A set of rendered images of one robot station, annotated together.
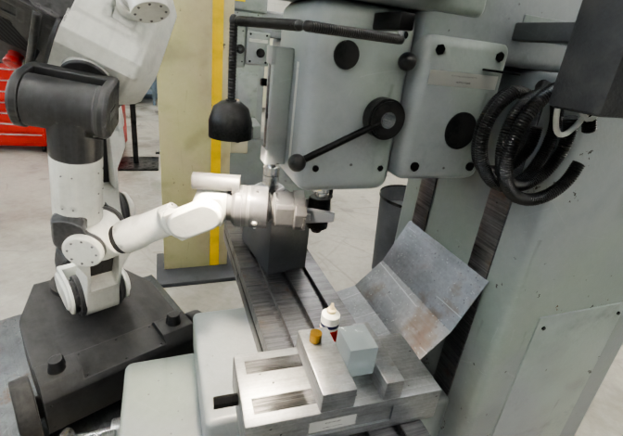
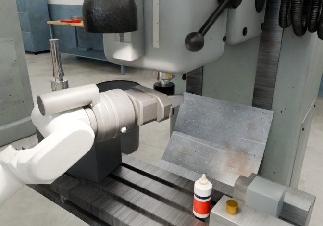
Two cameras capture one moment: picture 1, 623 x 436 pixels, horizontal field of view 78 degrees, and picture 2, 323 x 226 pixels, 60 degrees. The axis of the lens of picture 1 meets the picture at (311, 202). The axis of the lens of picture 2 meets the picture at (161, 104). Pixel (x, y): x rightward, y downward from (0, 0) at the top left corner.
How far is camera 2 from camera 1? 0.43 m
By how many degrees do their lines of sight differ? 31
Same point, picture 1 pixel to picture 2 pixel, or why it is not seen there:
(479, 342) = (276, 156)
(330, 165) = not seen: hidden behind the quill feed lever
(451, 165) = (256, 27)
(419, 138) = (246, 5)
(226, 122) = (122, 7)
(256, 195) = (117, 99)
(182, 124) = not seen: outside the picture
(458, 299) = (256, 132)
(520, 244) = (295, 75)
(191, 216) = (62, 148)
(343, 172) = (207, 47)
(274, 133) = not seen: hidden behind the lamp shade
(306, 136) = (184, 15)
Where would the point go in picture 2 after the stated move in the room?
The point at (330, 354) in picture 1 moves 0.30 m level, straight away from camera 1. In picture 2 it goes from (254, 215) to (176, 143)
